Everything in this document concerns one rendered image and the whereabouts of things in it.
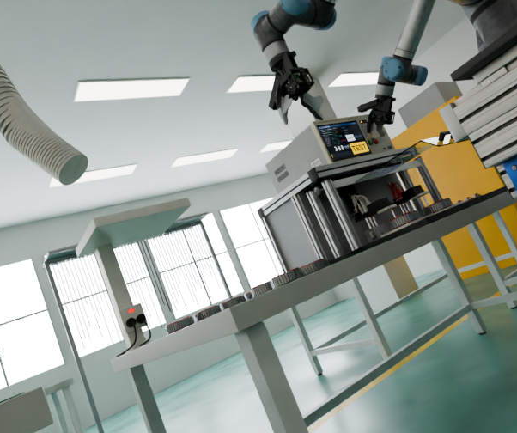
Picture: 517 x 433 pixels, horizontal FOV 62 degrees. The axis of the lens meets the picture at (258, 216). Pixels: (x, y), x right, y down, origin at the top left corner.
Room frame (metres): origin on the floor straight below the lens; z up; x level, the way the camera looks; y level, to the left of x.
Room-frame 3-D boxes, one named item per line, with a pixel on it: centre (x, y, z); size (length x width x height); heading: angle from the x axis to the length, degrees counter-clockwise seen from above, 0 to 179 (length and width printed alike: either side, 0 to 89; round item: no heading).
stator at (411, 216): (1.66, -0.50, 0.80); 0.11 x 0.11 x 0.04
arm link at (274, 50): (1.19, -0.24, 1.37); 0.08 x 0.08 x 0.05
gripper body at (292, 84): (1.18, -0.24, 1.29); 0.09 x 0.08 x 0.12; 36
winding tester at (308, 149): (1.99, -0.42, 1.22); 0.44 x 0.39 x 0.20; 127
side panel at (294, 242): (1.85, -0.10, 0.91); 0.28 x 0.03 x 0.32; 37
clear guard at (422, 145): (1.85, -0.74, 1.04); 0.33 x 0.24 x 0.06; 37
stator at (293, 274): (1.46, -0.01, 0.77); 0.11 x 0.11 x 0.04
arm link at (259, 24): (1.19, -0.24, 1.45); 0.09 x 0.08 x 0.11; 43
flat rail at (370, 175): (1.81, -0.54, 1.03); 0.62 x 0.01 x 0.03; 127
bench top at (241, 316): (1.93, -0.45, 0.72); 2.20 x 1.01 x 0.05; 127
